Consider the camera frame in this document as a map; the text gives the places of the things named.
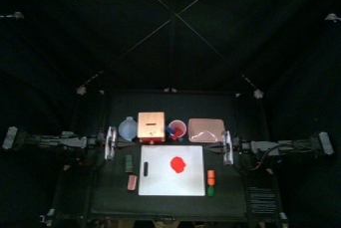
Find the red drawer with wooden knob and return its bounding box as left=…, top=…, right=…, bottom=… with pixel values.
left=139, top=137, right=166, bottom=146

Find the wooden drawer box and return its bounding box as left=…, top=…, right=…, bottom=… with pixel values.
left=136, top=112, right=167, bottom=141

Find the blue toy pot bowl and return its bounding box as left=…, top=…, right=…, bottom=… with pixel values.
left=118, top=115, right=140, bottom=142

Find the red play dough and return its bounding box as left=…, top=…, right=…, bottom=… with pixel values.
left=170, top=155, right=187, bottom=174

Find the pink plastic tray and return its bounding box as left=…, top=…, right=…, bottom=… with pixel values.
left=186, top=117, right=226, bottom=144

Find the orange toy carrot piece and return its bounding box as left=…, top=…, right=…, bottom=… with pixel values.
left=206, top=169, right=217, bottom=186

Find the red plastic utensil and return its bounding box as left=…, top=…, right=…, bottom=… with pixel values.
left=173, top=127, right=185, bottom=141

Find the red plastic cup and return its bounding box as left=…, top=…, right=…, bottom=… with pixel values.
left=167, top=119, right=187, bottom=141

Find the blue plastic utensil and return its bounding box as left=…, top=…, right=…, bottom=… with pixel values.
left=165, top=124, right=178, bottom=138

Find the pink block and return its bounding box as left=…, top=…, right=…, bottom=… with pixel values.
left=127, top=174, right=139, bottom=191

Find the white text label sticker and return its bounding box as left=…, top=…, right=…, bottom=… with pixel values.
left=247, top=186, right=277, bottom=218

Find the thin diagonal brace cord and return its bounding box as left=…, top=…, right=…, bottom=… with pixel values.
left=80, top=0, right=235, bottom=89
left=123, top=0, right=261, bottom=91

